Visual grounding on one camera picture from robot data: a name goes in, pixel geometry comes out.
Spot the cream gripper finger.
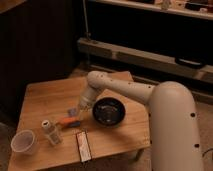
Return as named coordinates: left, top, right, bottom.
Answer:
left=77, top=108, right=84, bottom=117

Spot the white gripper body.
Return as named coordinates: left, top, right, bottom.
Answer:
left=78, top=87, right=99, bottom=110

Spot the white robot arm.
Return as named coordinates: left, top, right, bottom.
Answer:
left=78, top=71, right=204, bottom=171

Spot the black bowl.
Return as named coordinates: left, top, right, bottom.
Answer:
left=92, top=97, right=126, bottom=126

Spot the white rectangular box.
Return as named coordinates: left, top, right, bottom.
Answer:
left=76, top=131, right=92, bottom=162

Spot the wooden table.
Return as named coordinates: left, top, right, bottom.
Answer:
left=8, top=77, right=150, bottom=171

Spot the clear plastic bottle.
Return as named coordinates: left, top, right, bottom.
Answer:
left=41, top=120, right=62, bottom=145

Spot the long grey case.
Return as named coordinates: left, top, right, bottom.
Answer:
left=77, top=38, right=213, bottom=84

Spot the metal pole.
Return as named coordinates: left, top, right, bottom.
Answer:
left=82, top=0, right=90, bottom=40

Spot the translucent plastic cup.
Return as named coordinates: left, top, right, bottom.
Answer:
left=11, top=130, right=37, bottom=155

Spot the wooden shelf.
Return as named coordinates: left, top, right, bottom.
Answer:
left=89, top=0, right=213, bottom=21

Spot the black case handle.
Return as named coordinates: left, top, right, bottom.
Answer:
left=175, top=58, right=205, bottom=69

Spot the black cable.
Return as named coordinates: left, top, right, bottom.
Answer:
left=201, top=148, right=213, bottom=171

